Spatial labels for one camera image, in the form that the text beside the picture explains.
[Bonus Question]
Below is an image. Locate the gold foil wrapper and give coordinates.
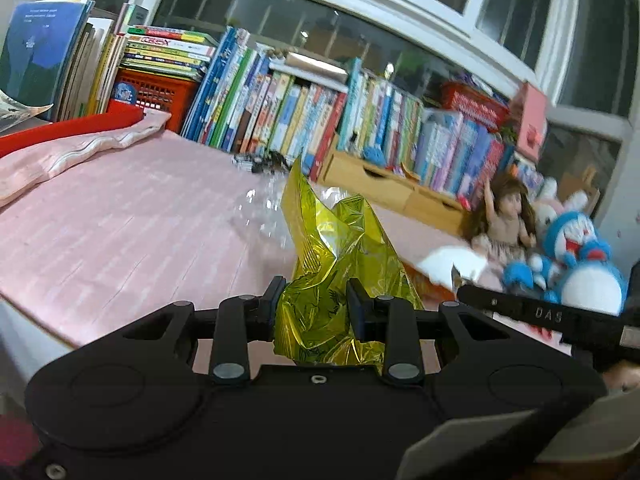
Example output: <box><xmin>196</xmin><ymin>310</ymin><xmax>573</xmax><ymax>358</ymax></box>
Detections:
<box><xmin>272</xmin><ymin>156</ymin><xmax>426</xmax><ymax>366</ymax></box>

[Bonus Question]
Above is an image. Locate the pink folded cloth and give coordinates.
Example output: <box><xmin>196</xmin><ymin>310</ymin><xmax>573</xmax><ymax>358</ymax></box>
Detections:
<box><xmin>0</xmin><ymin>109</ymin><xmax>172</xmax><ymax>207</ymax></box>

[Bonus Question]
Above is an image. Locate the row of tall picture books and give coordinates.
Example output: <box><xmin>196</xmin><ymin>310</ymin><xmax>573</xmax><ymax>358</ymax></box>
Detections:
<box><xmin>181</xmin><ymin>27</ymin><xmax>351</xmax><ymax>183</ymax></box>

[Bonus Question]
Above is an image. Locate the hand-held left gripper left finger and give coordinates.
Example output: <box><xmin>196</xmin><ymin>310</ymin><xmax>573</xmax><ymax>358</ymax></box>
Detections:
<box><xmin>100</xmin><ymin>276</ymin><xmax>287</xmax><ymax>386</ymax></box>

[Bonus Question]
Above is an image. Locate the pink box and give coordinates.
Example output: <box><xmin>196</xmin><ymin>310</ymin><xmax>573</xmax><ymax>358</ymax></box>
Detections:
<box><xmin>514</xmin><ymin>81</ymin><xmax>549</xmax><ymax>162</ymax></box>

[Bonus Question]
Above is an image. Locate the flat stack of books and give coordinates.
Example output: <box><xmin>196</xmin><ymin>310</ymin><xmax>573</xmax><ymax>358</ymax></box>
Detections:
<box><xmin>120</xmin><ymin>24</ymin><xmax>220</xmax><ymax>82</ymax></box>

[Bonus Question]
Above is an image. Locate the row of small colourful books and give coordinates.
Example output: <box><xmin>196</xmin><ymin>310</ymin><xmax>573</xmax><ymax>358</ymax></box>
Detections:
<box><xmin>337</xmin><ymin>57</ymin><xmax>508</xmax><ymax>211</ymax></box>

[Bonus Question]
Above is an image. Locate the pink white rabbit plush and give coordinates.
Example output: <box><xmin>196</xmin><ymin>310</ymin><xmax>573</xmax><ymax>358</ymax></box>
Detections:
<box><xmin>529</xmin><ymin>176</ymin><xmax>589</xmax><ymax>235</ymax></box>

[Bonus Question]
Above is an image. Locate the row of thin upright books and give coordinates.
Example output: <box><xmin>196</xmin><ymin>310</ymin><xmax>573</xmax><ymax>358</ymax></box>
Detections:
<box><xmin>57</xmin><ymin>17</ymin><xmax>128</xmax><ymax>121</ymax></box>

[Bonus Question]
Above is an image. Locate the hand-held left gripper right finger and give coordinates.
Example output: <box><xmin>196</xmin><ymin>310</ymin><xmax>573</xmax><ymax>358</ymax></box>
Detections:
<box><xmin>347</xmin><ymin>278</ymin><xmax>541</xmax><ymax>388</ymax></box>

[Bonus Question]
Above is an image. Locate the large blue cat plush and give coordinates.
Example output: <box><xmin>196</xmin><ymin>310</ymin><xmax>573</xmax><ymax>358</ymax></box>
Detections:
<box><xmin>542</xmin><ymin>209</ymin><xmax>629</xmax><ymax>317</ymax></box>

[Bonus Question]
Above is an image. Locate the clear plastic wrapper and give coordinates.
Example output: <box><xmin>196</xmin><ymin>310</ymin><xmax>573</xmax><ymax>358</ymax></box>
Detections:
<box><xmin>232</xmin><ymin>177</ymin><xmax>302</xmax><ymax>247</ymax></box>

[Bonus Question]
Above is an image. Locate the pink striped tablecloth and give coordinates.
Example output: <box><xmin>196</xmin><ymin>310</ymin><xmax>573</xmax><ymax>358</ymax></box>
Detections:
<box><xmin>0</xmin><ymin>130</ymin><xmax>501</xmax><ymax>376</ymax></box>

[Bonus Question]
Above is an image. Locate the long-haired doll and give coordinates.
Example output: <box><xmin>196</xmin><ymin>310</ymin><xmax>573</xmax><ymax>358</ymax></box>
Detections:
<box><xmin>460</xmin><ymin>172</ymin><xmax>538</xmax><ymax>267</ymax></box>

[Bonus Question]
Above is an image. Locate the large blue book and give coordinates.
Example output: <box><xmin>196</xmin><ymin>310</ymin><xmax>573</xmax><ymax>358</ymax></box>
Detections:
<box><xmin>0</xmin><ymin>0</ymin><xmax>96</xmax><ymax>122</ymax></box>

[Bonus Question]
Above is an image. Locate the small blue cat plush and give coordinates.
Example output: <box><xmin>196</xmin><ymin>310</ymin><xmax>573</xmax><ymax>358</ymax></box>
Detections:
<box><xmin>501</xmin><ymin>254</ymin><xmax>552</xmax><ymax>297</ymax></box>

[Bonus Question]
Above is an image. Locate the wooden drawer organizer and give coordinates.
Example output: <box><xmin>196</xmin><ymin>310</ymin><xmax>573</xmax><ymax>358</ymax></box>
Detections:
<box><xmin>320</xmin><ymin>150</ymin><xmax>471</xmax><ymax>226</ymax></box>

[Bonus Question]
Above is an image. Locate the curled paper sheet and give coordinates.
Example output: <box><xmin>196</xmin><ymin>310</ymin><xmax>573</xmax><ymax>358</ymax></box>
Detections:
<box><xmin>0</xmin><ymin>87</ymin><xmax>54</xmax><ymax>134</ymax></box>

